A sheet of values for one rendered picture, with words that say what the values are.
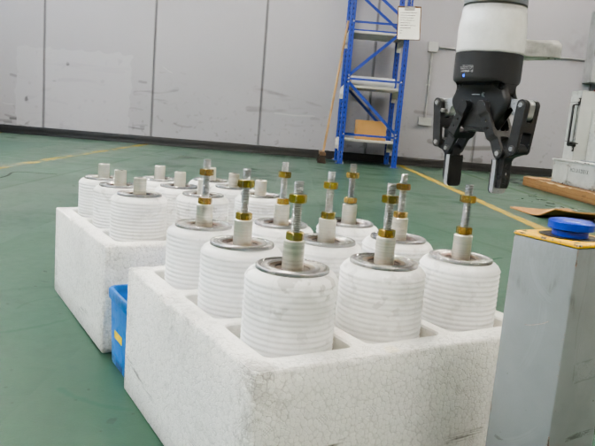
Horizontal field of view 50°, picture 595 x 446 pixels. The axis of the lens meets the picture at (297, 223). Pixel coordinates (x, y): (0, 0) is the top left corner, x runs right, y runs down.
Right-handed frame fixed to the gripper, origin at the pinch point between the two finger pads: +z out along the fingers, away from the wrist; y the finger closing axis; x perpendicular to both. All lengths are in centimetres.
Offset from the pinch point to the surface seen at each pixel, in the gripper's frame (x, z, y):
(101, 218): -26, 15, -64
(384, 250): -12.5, 8.2, -0.2
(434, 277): -4.6, 11.7, -0.1
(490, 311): 1.3, 15.2, 3.8
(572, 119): 383, -20, -251
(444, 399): -8.1, 23.3, 6.8
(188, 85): 219, -32, -615
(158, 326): -30.8, 20.8, -19.0
